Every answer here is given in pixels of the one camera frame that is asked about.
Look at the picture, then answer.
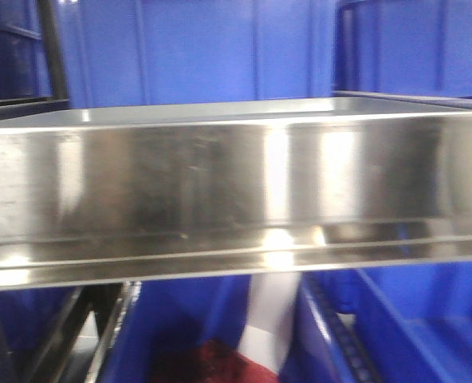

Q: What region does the blue bin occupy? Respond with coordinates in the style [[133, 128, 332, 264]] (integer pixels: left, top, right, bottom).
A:
[[335, 1, 472, 97], [280, 262, 472, 382], [98, 274, 281, 383], [55, 1, 336, 108], [0, 1, 52, 100]]

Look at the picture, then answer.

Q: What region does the blue bin upper left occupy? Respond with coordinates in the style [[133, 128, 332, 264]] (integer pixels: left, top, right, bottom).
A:
[[0, 1, 52, 100]]

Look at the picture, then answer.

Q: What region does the blue bin lower middle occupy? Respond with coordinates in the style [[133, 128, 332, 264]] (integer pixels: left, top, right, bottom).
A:
[[98, 274, 281, 383]]

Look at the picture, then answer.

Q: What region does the stainless steel shelf tray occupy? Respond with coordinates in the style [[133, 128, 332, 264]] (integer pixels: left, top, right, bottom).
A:
[[0, 93, 472, 290]]

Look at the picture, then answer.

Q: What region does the blue bin upper middle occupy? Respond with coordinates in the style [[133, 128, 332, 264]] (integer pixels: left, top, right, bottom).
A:
[[55, 1, 336, 108]]

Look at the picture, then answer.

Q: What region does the blue bin upper right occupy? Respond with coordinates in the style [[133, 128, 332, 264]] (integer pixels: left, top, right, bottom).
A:
[[335, 1, 472, 97]]

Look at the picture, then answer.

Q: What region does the black shelf upright post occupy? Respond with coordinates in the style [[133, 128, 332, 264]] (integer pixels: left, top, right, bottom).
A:
[[36, 0, 69, 100]]

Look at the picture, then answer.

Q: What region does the blue bin lower right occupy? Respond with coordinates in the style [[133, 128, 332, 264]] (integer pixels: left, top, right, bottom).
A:
[[280, 262, 472, 382]]

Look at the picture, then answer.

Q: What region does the dark red cloth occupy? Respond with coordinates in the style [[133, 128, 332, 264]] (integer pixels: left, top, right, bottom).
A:
[[149, 339, 279, 383]]

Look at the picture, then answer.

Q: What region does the steel shelf rail lower left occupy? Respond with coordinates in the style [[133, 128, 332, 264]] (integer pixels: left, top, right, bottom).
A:
[[22, 282, 141, 382]]

